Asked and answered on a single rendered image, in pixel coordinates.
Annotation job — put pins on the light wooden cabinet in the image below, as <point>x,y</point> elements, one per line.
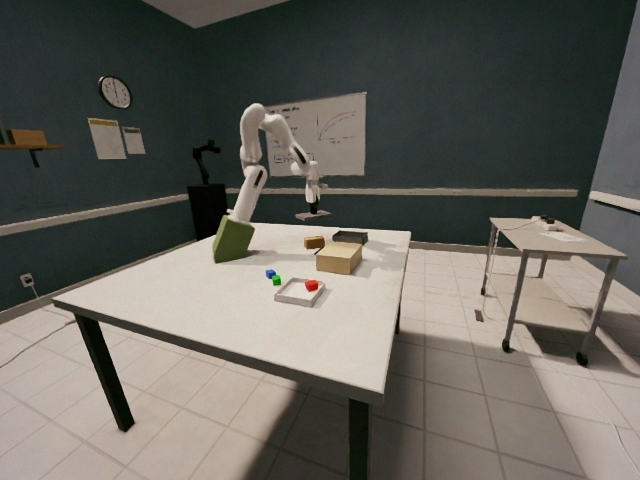
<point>338,257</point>

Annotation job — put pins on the red block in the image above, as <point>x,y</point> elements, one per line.
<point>311,285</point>

